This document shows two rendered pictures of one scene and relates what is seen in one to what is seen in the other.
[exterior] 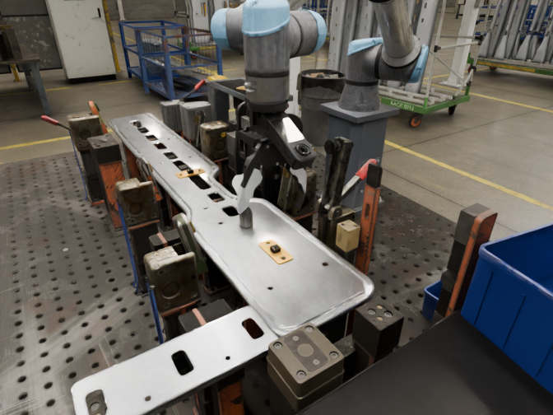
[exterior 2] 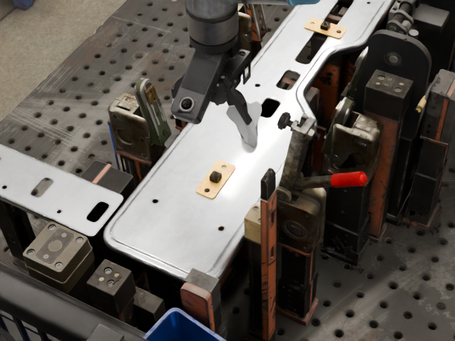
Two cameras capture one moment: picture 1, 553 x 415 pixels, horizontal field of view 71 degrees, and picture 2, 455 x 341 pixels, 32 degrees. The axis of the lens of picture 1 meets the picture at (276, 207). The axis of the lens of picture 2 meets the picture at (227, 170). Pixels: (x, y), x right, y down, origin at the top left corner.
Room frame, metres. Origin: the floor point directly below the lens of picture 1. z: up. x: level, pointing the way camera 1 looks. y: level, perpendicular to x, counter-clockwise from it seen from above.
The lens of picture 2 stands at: (0.29, -0.82, 2.05)
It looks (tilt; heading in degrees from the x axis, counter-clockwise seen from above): 49 degrees down; 65
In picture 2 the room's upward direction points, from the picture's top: 3 degrees counter-clockwise
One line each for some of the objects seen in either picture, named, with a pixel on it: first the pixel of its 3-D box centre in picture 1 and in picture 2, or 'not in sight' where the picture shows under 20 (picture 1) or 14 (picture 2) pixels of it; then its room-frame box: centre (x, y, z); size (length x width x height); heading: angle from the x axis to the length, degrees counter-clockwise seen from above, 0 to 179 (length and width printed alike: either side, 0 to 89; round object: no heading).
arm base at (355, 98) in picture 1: (360, 92); not in sight; (1.41, -0.30, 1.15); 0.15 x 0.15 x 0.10
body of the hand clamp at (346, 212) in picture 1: (332, 271); (298, 256); (0.74, -0.14, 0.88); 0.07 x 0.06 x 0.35; 123
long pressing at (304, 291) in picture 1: (185, 173); (326, 24); (1.06, 0.27, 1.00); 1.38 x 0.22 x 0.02; 33
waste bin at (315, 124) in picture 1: (320, 108); not in sight; (4.06, -0.46, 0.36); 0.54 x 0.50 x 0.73; 122
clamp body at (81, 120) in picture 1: (94, 160); not in sight; (1.43, 0.73, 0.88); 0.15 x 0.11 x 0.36; 123
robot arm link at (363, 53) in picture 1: (366, 58); not in sight; (1.41, -0.31, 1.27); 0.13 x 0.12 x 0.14; 57
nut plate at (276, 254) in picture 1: (275, 249); (215, 177); (0.65, 0.00, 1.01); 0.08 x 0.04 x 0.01; 33
